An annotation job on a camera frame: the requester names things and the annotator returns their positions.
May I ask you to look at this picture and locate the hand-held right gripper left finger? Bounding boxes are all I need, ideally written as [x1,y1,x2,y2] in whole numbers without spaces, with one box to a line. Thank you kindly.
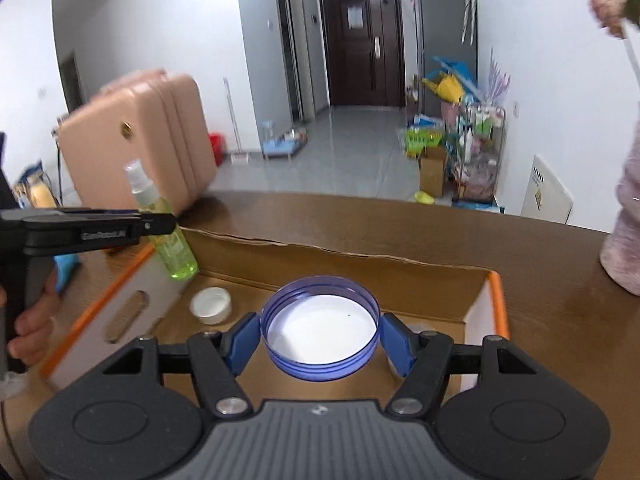
[102,312,262,417]

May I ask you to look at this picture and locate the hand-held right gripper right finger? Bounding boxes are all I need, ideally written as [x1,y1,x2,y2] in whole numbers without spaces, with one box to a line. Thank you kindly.
[378,312,540,417]

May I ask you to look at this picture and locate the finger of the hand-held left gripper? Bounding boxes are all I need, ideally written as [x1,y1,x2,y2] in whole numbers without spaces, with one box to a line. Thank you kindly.
[54,206,179,237]

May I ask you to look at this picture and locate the green spray bottle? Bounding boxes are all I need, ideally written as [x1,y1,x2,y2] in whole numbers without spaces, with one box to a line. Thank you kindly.
[124,159,200,282]

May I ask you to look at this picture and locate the orange-edged cardboard box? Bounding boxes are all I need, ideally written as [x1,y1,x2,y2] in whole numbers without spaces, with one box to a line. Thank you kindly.
[40,225,511,396]

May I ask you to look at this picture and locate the person's left hand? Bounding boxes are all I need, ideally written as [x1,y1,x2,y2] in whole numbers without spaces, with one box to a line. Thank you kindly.
[6,269,62,362]

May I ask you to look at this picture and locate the small white round cap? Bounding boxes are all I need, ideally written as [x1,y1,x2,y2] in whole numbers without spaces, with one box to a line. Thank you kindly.
[189,287,233,325]

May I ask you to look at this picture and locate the pink ribbed suitcase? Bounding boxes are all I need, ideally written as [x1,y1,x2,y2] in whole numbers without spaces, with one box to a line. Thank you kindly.
[57,69,218,216]

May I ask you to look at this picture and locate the white broom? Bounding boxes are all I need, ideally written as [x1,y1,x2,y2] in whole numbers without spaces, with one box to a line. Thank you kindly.
[222,77,250,163]

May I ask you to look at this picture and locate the small blue pet table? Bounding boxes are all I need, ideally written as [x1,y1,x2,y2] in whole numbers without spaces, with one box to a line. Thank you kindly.
[260,120,309,161]

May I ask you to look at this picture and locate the brown cardboard carton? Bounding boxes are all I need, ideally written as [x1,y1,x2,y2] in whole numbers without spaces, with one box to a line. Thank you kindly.
[418,146,449,197]

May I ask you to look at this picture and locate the green packaged goods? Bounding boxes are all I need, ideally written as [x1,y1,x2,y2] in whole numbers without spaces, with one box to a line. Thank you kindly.
[397,114,447,158]

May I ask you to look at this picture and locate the pink textured vase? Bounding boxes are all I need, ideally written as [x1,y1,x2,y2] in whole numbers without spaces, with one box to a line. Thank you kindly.
[599,110,640,297]

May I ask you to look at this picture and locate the yellow watering can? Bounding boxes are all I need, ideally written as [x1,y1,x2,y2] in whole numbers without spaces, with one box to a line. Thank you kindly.
[422,73,467,102]

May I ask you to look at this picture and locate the dark brown entrance door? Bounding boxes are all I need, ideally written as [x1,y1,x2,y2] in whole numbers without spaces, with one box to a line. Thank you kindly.
[318,0,407,108]

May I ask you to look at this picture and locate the purple dried flower bouquet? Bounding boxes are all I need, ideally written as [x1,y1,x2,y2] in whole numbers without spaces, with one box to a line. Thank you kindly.
[486,47,512,106]

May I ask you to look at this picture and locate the pink artificial flowers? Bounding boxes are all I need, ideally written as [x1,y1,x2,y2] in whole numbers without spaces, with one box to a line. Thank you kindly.
[587,0,640,86]

